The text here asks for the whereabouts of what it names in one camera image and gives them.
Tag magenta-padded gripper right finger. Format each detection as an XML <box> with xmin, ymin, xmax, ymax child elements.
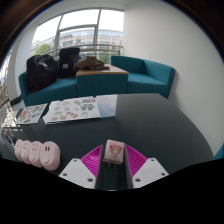
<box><xmin>123</xmin><ymin>144</ymin><xmax>170</xmax><ymax>190</ymax></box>

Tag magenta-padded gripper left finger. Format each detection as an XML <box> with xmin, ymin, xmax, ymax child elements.
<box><xmin>58</xmin><ymin>143</ymin><xmax>108</xmax><ymax>190</ymax></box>

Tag pink bear-print charger block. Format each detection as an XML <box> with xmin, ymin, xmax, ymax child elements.
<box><xmin>102</xmin><ymin>138</ymin><xmax>127</xmax><ymax>168</ymax></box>

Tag pink power strip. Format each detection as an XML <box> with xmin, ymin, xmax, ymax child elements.
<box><xmin>13</xmin><ymin>138</ymin><xmax>62</xmax><ymax>172</ymax></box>

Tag wood-topped teal side table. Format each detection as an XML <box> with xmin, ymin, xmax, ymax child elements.
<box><xmin>75</xmin><ymin>63</ymin><xmax>130</xmax><ymax>98</ymax></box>

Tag teal armchair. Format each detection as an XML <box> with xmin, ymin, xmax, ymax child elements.
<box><xmin>110</xmin><ymin>54</ymin><xmax>177</xmax><ymax>100</ymax></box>

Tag large black backpack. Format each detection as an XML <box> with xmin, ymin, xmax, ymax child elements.
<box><xmin>26</xmin><ymin>53</ymin><xmax>58</xmax><ymax>94</ymax></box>

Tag small black backpack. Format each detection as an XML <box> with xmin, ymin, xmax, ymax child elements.
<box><xmin>57</xmin><ymin>46</ymin><xmax>81</xmax><ymax>80</ymax></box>

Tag brown jacket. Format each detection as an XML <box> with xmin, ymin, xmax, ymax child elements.
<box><xmin>73</xmin><ymin>54</ymin><xmax>111</xmax><ymax>72</ymax></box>

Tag metal window railing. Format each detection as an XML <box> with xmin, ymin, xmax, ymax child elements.
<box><xmin>31</xmin><ymin>42</ymin><xmax>125</xmax><ymax>60</ymax></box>

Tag grey power strip cable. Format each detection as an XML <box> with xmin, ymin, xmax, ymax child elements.
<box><xmin>1</xmin><ymin>130</ymin><xmax>16</xmax><ymax>150</ymax></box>

